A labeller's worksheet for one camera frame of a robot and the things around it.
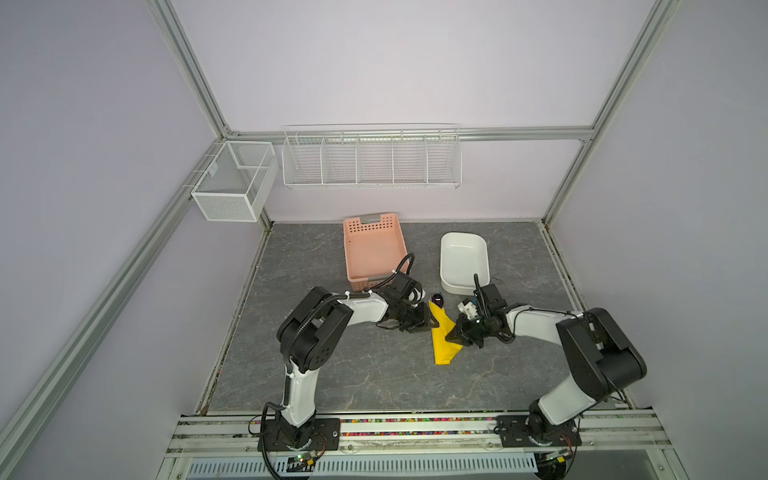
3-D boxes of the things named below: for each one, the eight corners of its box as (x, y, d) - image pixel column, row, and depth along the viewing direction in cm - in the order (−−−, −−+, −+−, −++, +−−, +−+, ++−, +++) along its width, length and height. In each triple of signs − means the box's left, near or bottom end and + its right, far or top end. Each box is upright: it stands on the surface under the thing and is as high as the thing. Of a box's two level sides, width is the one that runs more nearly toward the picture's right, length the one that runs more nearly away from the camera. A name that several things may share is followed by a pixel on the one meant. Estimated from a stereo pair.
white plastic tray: (440, 297, 102) (442, 286, 96) (434, 244, 117) (436, 232, 112) (492, 296, 102) (497, 286, 96) (480, 244, 117) (484, 232, 111)
